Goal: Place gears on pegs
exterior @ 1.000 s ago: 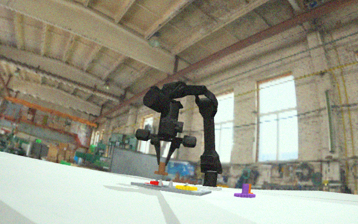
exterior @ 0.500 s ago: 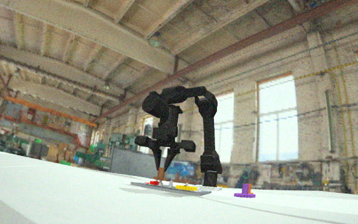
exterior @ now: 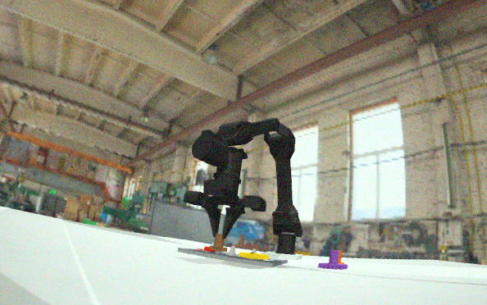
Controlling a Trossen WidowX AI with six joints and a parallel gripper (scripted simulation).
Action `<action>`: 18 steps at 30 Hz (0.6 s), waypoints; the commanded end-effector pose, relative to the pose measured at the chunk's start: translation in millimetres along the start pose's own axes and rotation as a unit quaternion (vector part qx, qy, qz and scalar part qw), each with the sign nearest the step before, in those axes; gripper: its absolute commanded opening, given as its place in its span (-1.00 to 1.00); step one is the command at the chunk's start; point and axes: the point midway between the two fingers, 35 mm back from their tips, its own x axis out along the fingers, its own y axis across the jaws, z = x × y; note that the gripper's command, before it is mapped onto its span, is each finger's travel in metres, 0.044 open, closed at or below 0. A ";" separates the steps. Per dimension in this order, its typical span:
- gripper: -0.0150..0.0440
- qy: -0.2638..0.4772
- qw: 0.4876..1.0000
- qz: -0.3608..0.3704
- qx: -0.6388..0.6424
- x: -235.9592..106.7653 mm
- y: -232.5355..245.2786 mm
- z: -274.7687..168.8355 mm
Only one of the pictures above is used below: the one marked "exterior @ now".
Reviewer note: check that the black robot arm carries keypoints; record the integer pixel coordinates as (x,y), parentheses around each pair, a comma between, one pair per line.
(214,150)

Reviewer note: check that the brown gear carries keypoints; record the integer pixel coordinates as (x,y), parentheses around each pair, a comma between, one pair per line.
(218,244)

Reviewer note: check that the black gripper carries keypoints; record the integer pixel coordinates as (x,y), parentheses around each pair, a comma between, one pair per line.
(237,205)

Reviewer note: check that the yellow gear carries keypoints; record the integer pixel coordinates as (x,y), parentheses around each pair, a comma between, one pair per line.
(253,255)

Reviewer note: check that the purple gear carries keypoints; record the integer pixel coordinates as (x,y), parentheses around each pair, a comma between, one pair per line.
(333,262)

